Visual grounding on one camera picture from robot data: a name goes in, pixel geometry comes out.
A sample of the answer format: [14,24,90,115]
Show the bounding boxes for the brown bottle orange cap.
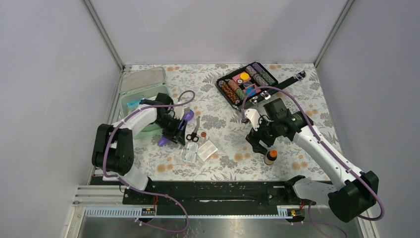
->
[264,150,277,166]

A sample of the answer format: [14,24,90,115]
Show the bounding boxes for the mint green medicine kit case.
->
[118,67,171,118]

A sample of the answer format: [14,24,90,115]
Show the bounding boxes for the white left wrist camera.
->
[173,106,185,120]

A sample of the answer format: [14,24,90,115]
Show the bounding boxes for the alcohol wipes clear bag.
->
[183,142,198,163]

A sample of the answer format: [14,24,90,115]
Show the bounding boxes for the white slotted cable duct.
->
[84,207,305,219]

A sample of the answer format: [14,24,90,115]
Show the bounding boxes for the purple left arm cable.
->
[102,90,196,234]

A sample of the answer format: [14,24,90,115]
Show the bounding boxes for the blue cotton ball bag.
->
[127,99,144,109]

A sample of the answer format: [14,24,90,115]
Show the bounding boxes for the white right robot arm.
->
[243,99,379,223]

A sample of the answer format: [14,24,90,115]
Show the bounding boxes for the black handled scissors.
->
[186,116,200,142]

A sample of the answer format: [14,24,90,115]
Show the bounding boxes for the purple flashlight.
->
[157,110,195,147]

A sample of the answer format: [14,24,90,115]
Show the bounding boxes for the gauze pads clear bag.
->
[197,140,218,162]

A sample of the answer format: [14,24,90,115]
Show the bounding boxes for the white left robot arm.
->
[92,93,190,204]

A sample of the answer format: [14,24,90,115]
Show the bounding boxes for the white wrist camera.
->
[173,106,185,120]
[244,109,262,131]

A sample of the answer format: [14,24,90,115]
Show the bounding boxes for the black poker chip case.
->
[215,62,307,111]

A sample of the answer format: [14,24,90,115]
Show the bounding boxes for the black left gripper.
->
[154,114,187,146]

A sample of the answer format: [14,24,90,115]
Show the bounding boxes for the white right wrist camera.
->
[244,109,262,131]

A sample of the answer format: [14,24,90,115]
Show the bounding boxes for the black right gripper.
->
[246,114,280,155]

